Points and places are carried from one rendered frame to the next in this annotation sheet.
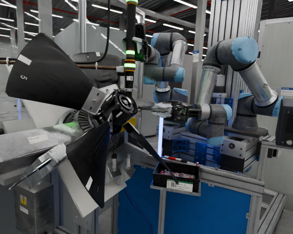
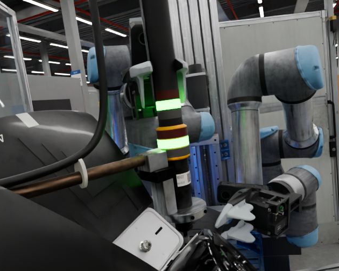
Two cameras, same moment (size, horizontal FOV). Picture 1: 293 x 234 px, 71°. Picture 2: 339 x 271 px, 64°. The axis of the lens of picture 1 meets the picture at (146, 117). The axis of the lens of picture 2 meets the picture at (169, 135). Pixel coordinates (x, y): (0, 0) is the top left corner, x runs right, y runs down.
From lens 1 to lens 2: 63 cm
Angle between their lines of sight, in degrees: 32
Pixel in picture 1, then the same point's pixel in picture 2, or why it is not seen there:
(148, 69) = (144, 129)
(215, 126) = (309, 213)
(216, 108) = (306, 179)
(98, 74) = (77, 193)
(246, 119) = (275, 170)
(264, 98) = (308, 136)
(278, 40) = not seen: hidden behind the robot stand
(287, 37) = (226, 46)
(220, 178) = not seen: outside the picture
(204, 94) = (255, 154)
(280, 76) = not seen: hidden behind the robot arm
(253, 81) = (306, 114)
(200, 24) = (72, 34)
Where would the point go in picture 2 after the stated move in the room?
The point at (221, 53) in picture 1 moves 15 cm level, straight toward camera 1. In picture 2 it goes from (274, 76) to (320, 66)
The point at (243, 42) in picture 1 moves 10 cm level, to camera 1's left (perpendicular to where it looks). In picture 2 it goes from (316, 55) to (292, 56)
